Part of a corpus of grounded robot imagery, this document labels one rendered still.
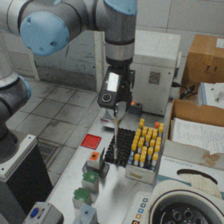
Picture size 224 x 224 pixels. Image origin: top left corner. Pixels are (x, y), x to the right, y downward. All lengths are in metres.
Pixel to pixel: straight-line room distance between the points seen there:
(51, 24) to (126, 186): 0.56
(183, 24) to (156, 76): 1.32
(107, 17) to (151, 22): 1.73
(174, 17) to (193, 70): 0.96
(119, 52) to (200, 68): 0.83
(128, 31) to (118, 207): 0.52
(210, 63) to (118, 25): 0.85
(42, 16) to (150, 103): 0.70
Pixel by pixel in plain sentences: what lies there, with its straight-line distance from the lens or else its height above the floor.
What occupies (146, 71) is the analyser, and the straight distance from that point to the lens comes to 0.90.
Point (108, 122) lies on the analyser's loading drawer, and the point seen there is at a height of 0.92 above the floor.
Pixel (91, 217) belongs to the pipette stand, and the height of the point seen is 0.98.
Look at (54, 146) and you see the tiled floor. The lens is 2.09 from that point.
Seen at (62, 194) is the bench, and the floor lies 0.87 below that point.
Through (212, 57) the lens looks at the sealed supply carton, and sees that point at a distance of 1.26.
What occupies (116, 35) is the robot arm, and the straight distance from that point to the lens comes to 0.49.
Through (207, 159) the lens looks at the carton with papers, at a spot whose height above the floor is 0.98.
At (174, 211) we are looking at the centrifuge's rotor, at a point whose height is 0.98.
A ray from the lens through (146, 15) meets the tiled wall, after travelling 2.20.
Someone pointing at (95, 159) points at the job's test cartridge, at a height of 0.95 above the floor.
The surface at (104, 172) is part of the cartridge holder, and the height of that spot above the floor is 0.89.
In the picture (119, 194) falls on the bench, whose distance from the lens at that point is 0.74.
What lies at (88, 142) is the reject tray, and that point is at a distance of 0.87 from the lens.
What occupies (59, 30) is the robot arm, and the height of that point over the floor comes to 1.40.
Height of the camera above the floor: 1.53
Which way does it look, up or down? 41 degrees down
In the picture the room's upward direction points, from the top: straight up
